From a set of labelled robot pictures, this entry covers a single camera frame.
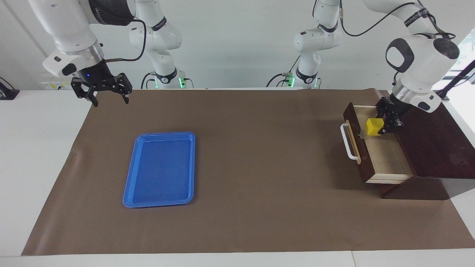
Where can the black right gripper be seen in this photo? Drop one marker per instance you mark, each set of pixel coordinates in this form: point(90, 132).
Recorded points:
point(92, 76)

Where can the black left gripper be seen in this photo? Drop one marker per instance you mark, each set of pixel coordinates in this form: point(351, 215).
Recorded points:
point(395, 105)

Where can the yellow block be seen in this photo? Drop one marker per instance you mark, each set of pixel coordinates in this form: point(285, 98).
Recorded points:
point(373, 128)

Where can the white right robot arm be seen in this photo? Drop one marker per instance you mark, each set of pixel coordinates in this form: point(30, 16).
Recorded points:
point(70, 33)

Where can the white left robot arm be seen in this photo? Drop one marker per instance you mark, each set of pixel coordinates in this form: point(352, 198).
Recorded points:
point(419, 66)

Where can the dark wooden drawer cabinet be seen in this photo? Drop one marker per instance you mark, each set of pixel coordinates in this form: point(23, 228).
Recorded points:
point(438, 148)

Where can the white power strip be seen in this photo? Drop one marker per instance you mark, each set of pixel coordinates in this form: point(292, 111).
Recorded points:
point(55, 86)

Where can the black device on table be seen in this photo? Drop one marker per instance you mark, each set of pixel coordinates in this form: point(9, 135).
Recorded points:
point(7, 92)

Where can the blue plastic tray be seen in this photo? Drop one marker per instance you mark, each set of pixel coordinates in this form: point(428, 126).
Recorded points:
point(159, 170)

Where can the brown table mat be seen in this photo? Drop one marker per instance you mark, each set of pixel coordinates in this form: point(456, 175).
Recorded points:
point(259, 167)

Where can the black camera stand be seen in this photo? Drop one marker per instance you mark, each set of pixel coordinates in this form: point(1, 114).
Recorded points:
point(454, 79)

